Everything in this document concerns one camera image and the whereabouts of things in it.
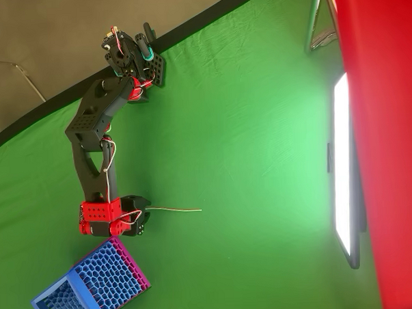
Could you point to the white LED light panel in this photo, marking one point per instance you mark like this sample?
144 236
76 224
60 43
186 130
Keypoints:
343 155

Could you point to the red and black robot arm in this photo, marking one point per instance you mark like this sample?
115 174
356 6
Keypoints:
88 115

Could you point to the chrome tube stand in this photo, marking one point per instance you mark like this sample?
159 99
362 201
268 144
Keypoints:
314 16

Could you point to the blue lattice basket magenta base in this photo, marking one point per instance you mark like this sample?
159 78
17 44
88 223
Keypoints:
105 278

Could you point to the thin pale wire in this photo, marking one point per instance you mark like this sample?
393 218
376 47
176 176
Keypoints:
181 209

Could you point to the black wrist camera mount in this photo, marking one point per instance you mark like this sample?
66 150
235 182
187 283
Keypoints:
80 214

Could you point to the red blurred foreground object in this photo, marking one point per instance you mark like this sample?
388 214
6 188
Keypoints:
389 119

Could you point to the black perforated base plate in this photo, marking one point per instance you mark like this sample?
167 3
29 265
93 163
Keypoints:
158 69

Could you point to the green table cloth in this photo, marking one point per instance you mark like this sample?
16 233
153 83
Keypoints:
225 126

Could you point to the black teal table clamp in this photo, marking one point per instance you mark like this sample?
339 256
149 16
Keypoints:
148 44

